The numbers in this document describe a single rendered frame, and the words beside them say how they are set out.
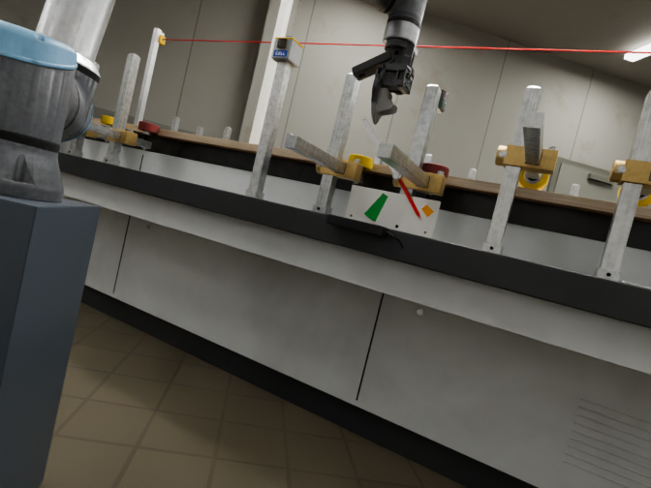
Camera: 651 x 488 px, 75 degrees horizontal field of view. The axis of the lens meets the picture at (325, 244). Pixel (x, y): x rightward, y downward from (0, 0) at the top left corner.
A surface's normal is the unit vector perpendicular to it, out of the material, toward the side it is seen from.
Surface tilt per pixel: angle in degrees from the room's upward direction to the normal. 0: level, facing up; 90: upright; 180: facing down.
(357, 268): 90
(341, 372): 90
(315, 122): 90
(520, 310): 90
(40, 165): 70
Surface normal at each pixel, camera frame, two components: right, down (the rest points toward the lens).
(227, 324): -0.44, -0.06
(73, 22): 0.53, 0.20
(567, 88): 0.14, 0.09
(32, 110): 0.82, 0.23
